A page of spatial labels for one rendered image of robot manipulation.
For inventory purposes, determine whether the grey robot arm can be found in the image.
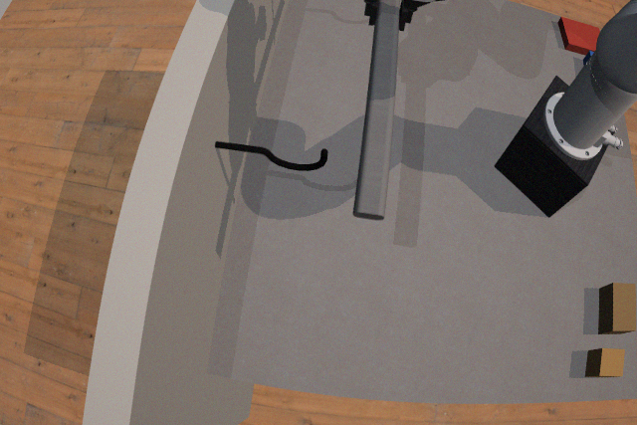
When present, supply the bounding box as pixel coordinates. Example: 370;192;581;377
543;0;637;160

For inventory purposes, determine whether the red flat block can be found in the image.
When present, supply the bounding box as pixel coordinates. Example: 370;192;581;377
558;17;600;55

